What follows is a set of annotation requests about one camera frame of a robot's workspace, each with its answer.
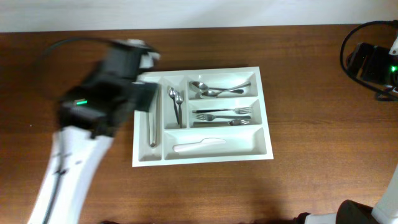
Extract white plastic knife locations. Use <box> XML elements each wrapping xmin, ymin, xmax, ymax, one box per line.
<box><xmin>172</xmin><ymin>138</ymin><xmax>226</xmax><ymax>152</ymax></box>

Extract steel fork horizontal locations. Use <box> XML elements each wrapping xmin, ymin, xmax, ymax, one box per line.
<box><xmin>192</xmin><ymin>107</ymin><xmax>252</xmax><ymax>114</ymax></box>

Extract steel tablespoon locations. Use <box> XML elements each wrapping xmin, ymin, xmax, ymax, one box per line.
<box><xmin>200</xmin><ymin>82</ymin><xmax>251</xmax><ymax>98</ymax></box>
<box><xmin>189</xmin><ymin>81</ymin><xmax>244</xmax><ymax>94</ymax></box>

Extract long steel tongs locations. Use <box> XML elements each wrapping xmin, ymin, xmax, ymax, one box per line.
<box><xmin>147</xmin><ymin>90</ymin><xmax>159</xmax><ymax>148</ymax></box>

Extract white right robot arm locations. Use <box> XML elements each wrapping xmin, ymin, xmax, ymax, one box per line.
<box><xmin>294</xmin><ymin>20</ymin><xmax>397</xmax><ymax>224</ymax></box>

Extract steel fork slanted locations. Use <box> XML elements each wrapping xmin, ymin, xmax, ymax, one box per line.
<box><xmin>193</xmin><ymin>113</ymin><xmax>251</xmax><ymax>121</ymax></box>

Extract steel fork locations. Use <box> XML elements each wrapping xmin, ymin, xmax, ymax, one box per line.
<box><xmin>193</xmin><ymin>119</ymin><xmax>250</xmax><ymax>127</ymax></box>

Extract white cutlery tray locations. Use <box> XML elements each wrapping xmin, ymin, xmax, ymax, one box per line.
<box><xmin>132</xmin><ymin>67</ymin><xmax>274</xmax><ymax>167</ymax></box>

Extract small steel teaspoon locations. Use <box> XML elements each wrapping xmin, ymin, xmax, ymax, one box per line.
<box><xmin>175</xmin><ymin>92</ymin><xmax>183</xmax><ymax>128</ymax></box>
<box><xmin>168</xmin><ymin>86</ymin><xmax>180</xmax><ymax>124</ymax></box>

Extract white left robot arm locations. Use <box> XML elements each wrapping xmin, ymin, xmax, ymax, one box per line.
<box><xmin>28</xmin><ymin>39</ymin><xmax>160</xmax><ymax>223</ymax></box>

